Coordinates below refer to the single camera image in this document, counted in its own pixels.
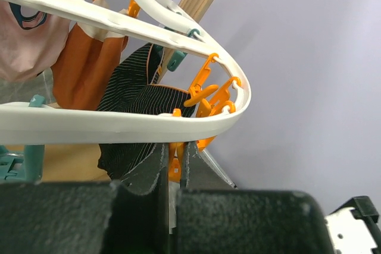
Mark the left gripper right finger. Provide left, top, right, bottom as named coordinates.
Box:
left=180, top=142, right=235, bottom=190

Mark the white round clip hanger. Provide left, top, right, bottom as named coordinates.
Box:
left=0, top=0, right=252, bottom=145

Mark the rust orange hanging underwear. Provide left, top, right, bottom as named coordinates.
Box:
left=52, top=23, right=129, bottom=111

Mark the black striped hanging underwear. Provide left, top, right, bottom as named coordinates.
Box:
left=97, top=43, right=195, bottom=180

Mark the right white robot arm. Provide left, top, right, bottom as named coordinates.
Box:
left=324, top=196, right=380, bottom=254

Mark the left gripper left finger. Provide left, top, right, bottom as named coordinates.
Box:
left=122, top=143, right=168, bottom=196

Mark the pink hanging underwear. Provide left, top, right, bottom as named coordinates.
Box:
left=1, top=1, right=70, bottom=81

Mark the aluminium mounting rail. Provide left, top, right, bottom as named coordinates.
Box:
left=200, top=149, right=238, bottom=189

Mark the orange plastic clothes clip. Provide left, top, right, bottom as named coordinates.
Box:
left=168, top=142, right=185, bottom=183

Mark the pale green hanging underwear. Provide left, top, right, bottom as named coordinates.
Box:
left=1, top=157, right=25, bottom=183

